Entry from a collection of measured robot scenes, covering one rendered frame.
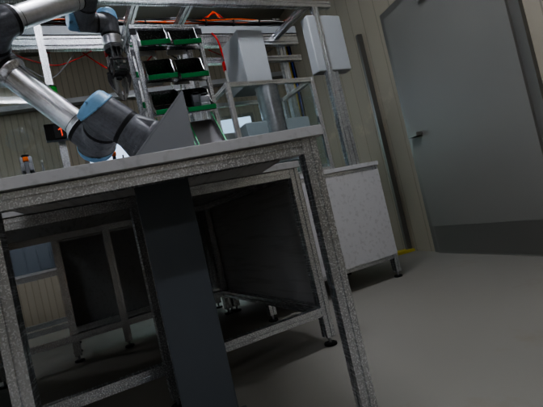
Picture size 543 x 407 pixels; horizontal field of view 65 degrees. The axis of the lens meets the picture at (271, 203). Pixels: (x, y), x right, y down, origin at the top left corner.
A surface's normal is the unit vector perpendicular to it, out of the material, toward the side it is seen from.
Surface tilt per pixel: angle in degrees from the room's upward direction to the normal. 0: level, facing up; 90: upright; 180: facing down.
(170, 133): 90
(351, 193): 90
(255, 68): 90
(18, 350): 90
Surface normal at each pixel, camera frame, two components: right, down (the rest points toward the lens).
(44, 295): 0.27, -0.09
